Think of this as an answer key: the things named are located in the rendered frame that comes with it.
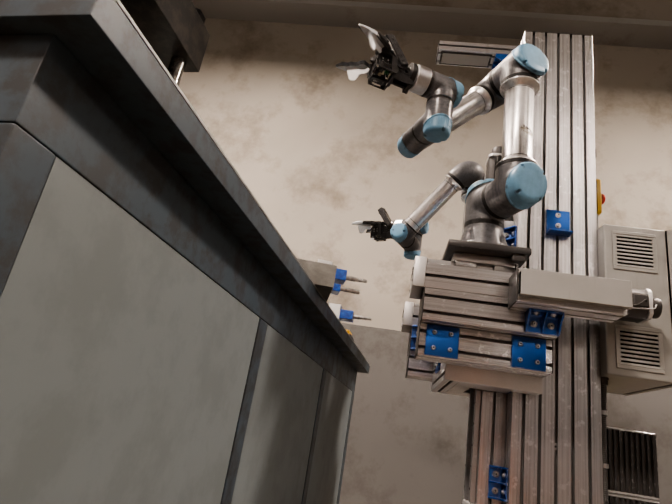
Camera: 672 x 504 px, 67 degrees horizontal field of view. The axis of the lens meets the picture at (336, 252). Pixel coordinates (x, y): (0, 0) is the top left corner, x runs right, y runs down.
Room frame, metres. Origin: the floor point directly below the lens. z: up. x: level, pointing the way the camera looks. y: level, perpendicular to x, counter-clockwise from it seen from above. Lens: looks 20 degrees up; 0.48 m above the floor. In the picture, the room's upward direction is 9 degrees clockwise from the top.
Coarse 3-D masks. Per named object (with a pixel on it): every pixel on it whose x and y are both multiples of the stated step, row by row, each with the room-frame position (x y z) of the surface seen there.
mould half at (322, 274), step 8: (304, 264) 1.13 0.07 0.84; (312, 264) 1.13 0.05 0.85; (320, 264) 1.13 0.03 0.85; (328, 264) 1.13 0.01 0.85; (312, 272) 1.13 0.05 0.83; (320, 272) 1.13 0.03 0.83; (328, 272) 1.13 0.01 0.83; (312, 280) 1.13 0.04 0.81; (320, 280) 1.13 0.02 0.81; (328, 280) 1.13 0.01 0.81; (320, 288) 1.16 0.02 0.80; (328, 288) 1.15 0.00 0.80; (328, 296) 1.22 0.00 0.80
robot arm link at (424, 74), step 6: (420, 66) 1.11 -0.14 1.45; (420, 72) 1.11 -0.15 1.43; (426, 72) 1.11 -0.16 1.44; (420, 78) 1.12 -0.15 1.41; (426, 78) 1.12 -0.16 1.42; (414, 84) 1.13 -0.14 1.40; (420, 84) 1.13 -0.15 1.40; (426, 84) 1.13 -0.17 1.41; (408, 90) 1.16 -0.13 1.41; (414, 90) 1.15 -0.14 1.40; (420, 90) 1.15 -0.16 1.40
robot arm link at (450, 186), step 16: (448, 176) 1.88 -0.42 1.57; (464, 176) 1.85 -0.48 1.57; (480, 176) 1.88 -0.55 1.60; (432, 192) 1.93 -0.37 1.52; (448, 192) 1.90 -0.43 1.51; (416, 208) 1.97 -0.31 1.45; (432, 208) 1.93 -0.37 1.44; (400, 224) 1.97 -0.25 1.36; (416, 224) 1.97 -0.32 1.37; (400, 240) 2.00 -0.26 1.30
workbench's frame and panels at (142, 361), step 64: (0, 0) 0.35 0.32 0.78; (64, 0) 0.34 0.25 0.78; (0, 64) 0.37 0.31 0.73; (64, 64) 0.38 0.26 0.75; (128, 64) 0.38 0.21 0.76; (0, 128) 0.36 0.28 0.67; (64, 128) 0.40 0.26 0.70; (128, 128) 0.48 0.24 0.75; (192, 128) 0.50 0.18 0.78; (0, 192) 0.37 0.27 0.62; (64, 192) 0.43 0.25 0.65; (128, 192) 0.51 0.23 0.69; (192, 192) 0.63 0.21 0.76; (0, 256) 0.39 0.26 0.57; (64, 256) 0.46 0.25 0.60; (128, 256) 0.54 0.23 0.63; (192, 256) 0.67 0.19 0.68; (256, 256) 0.88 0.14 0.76; (0, 320) 0.42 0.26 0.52; (64, 320) 0.48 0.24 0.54; (128, 320) 0.58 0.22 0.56; (192, 320) 0.72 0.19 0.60; (256, 320) 0.96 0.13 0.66; (320, 320) 1.33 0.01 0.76; (0, 384) 0.44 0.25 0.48; (64, 384) 0.51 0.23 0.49; (128, 384) 0.61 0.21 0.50; (192, 384) 0.77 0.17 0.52; (256, 384) 1.03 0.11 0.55; (320, 384) 1.59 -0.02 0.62; (0, 448) 0.46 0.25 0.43; (64, 448) 0.54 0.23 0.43; (128, 448) 0.65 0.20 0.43; (192, 448) 0.82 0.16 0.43; (256, 448) 1.11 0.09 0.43; (320, 448) 1.74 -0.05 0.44
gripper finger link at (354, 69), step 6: (360, 60) 1.13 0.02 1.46; (336, 66) 1.15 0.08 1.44; (342, 66) 1.15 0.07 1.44; (348, 66) 1.15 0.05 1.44; (354, 66) 1.14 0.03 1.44; (360, 66) 1.14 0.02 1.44; (366, 66) 1.14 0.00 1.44; (348, 72) 1.15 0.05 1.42; (354, 72) 1.15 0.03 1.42; (360, 72) 1.14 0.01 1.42; (366, 72) 1.14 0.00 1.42; (354, 78) 1.14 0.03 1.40
